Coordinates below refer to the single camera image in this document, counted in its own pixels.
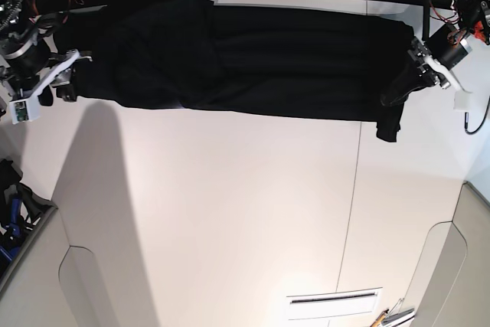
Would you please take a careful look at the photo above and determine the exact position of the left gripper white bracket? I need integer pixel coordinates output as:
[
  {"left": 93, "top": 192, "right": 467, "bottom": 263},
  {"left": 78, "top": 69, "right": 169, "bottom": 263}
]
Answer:
[{"left": 379, "top": 24, "right": 474, "bottom": 107}]

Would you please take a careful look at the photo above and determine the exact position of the yellow pencil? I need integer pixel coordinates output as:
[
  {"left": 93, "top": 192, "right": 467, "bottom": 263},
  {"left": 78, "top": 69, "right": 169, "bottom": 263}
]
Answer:
[{"left": 370, "top": 309, "right": 390, "bottom": 327}]

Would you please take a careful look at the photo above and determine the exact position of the grey pen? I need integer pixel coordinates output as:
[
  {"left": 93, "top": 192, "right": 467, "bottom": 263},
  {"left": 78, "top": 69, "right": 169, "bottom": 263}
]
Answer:
[{"left": 381, "top": 309, "right": 415, "bottom": 326}]

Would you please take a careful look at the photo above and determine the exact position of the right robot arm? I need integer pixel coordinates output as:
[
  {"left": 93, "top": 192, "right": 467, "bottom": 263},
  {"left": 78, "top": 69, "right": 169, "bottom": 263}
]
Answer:
[{"left": 1, "top": 0, "right": 99, "bottom": 106}]

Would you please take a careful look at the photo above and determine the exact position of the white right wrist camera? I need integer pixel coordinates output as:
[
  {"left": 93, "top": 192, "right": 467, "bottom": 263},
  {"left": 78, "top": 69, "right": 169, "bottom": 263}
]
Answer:
[{"left": 8, "top": 96, "right": 41, "bottom": 125}]

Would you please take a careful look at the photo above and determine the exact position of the blue and black bag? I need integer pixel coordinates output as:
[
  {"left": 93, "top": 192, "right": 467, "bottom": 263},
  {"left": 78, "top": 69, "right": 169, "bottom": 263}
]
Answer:
[{"left": 1, "top": 159, "right": 52, "bottom": 273}]

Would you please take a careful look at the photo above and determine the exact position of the black T-shirt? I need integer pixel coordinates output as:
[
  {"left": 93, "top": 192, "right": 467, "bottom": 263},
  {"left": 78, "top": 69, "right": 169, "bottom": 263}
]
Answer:
[{"left": 53, "top": 0, "right": 418, "bottom": 143}]

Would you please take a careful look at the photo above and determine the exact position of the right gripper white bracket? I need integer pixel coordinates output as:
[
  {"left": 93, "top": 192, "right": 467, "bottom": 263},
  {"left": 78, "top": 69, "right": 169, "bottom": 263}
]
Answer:
[{"left": 3, "top": 43, "right": 93, "bottom": 107}]

